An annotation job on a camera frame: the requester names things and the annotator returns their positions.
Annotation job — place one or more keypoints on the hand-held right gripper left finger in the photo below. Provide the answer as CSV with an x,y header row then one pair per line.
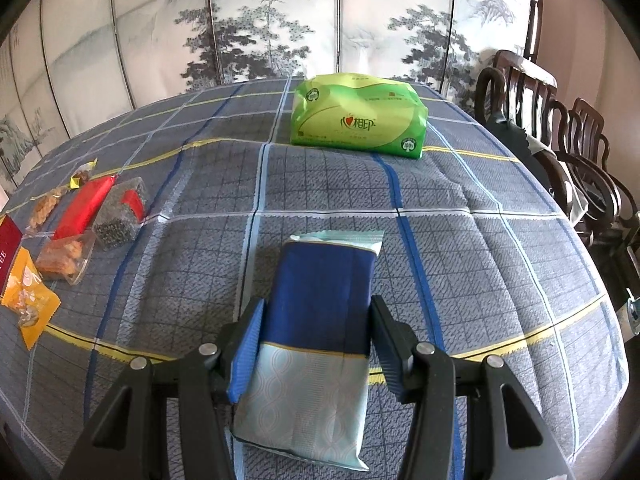
x,y
245,355

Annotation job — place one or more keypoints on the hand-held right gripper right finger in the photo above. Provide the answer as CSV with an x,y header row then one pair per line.
x,y
387,350

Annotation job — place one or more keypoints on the blue snack packet pale ends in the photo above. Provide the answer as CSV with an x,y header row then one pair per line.
x,y
320,300

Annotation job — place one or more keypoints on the clear packet of orange snacks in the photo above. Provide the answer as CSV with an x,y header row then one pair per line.
x,y
62,257

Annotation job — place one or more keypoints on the red tin box gold interior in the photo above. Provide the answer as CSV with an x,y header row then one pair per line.
x,y
9,250

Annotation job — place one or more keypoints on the blue plaid tablecloth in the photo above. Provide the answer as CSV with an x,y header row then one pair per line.
x,y
325,195

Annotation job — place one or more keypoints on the black sesame packet red label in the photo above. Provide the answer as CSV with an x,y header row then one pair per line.
x,y
112,230

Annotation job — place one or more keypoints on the long red snack packet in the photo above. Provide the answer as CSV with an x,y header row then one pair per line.
x,y
85,207

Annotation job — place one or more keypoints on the orange snack packet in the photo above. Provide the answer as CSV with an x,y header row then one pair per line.
x,y
30,305

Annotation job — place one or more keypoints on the green tissue pack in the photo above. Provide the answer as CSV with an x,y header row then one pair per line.
x,y
357,117

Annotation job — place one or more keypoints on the small yellow wrapped candy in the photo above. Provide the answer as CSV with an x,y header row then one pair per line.
x,y
82,175

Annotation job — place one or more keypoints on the clear packet of peanuts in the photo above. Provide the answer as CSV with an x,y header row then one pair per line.
x,y
42,212

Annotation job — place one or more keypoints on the dark wooden chair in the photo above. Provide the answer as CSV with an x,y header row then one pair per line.
x,y
585,125
520,85

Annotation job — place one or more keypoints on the ink painting folding screen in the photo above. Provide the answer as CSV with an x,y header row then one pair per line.
x,y
150,35

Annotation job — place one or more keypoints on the tall dark wooden frame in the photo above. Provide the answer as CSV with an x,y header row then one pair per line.
x,y
534,15

